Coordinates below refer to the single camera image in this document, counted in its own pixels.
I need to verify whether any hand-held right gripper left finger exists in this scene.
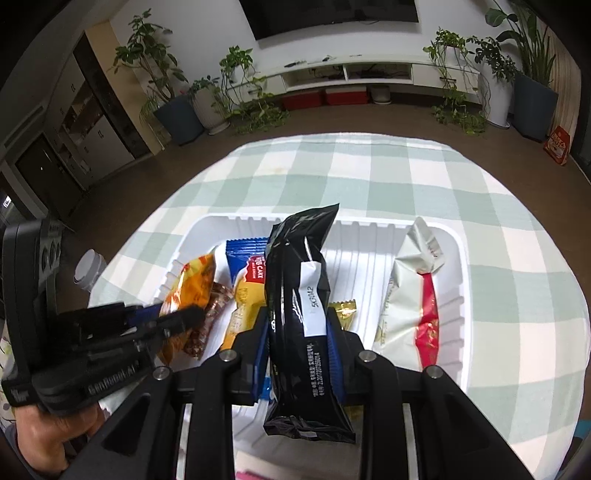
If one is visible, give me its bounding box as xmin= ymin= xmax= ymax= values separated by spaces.
xmin=60 ymin=307 xmax=273 ymax=480

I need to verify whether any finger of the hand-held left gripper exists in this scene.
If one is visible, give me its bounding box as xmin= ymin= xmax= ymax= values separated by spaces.
xmin=74 ymin=306 xmax=206 ymax=367
xmin=88 ymin=302 xmax=164 ymax=326

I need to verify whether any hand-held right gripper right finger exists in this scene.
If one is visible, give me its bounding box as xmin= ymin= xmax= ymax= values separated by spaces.
xmin=323 ymin=307 xmax=536 ymax=480

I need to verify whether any brown patterned snack packet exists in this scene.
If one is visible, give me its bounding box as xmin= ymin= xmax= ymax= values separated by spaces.
xmin=185 ymin=282 xmax=234 ymax=361

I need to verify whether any black snack packet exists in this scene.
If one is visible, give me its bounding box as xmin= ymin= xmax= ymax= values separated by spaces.
xmin=263 ymin=203 xmax=356 ymax=444

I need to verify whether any orange donut print packet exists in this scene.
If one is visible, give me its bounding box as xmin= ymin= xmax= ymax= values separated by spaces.
xmin=159 ymin=253 xmax=218 ymax=365

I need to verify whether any gold foil snack packet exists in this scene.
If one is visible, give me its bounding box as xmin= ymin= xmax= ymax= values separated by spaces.
xmin=328 ymin=299 xmax=358 ymax=333

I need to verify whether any blue roll cake packet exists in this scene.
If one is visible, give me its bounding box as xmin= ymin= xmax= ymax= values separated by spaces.
xmin=221 ymin=237 xmax=278 ymax=404

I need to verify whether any white plastic tray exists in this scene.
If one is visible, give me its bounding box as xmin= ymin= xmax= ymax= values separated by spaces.
xmin=157 ymin=213 xmax=468 ymax=467

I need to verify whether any long white snack packet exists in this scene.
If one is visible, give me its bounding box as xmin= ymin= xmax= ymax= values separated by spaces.
xmin=373 ymin=217 xmax=446 ymax=372

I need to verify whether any person's left hand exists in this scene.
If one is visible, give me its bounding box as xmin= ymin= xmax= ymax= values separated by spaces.
xmin=14 ymin=401 xmax=108 ymax=472

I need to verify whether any white trash bin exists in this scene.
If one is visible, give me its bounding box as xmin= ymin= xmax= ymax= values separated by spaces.
xmin=74 ymin=249 xmax=109 ymax=291

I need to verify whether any white storage cabinet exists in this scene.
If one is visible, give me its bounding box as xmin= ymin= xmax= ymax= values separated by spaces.
xmin=0 ymin=32 xmax=153 ymax=222

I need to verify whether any green white checked tablecloth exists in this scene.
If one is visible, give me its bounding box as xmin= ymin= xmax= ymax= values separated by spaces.
xmin=90 ymin=134 xmax=591 ymax=480

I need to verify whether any dark blue square pot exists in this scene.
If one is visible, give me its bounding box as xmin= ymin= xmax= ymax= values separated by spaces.
xmin=152 ymin=95 xmax=206 ymax=146

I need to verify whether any beige ribbed pot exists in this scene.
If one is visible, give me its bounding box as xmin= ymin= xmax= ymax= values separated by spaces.
xmin=191 ymin=88 xmax=230 ymax=134

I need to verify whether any small green plant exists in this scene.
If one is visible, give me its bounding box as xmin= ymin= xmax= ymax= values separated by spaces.
xmin=187 ymin=76 xmax=220 ymax=95

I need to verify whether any red storage box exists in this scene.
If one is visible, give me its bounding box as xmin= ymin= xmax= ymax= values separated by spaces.
xmin=283 ymin=90 xmax=323 ymax=110
xmin=324 ymin=86 xmax=369 ymax=106

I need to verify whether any tall leafy tree plant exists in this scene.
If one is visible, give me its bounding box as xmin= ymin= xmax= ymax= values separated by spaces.
xmin=113 ymin=14 xmax=190 ymax=109

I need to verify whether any trailing pothos plant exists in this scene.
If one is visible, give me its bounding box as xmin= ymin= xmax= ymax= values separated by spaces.
xmin=217 ymin=45 xmax=291 ymax=134
xmin=422 ymin=28 xmax=490 ymax=137

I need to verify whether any white television cabinet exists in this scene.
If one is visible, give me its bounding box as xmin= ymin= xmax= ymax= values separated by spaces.
xmin=256 ymin=55 xmax=481 ymax=100

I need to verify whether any tall white pot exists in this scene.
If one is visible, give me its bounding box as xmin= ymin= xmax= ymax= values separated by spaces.
xmin=480 ymin=60 xmax=514 ymax=129

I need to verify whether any red paper bag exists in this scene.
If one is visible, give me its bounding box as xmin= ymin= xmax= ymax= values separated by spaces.
xmin=542 ymin=126 xmax=573 ymax=166

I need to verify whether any dark blue round pot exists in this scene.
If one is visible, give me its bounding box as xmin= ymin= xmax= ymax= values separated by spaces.
xmin=510 ymin=74 xmax=559 ymax=141

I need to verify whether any bushy green plant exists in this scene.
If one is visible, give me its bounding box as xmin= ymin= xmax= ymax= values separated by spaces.
xmin=471 ymin=34 xmax=518 ymax=84

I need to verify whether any beige curtain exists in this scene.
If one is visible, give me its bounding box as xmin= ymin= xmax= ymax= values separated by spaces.
xmin=551 ymin=46 xmax=583 ymax=153

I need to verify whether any large broad leaf plant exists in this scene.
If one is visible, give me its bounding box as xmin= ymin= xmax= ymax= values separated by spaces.
xmin=485 ymin=0 xmax=559 ymax=86

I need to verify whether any wall television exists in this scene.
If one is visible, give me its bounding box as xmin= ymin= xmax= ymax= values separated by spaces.
xmin=238 ymin=0 xmax=420 ymax=42

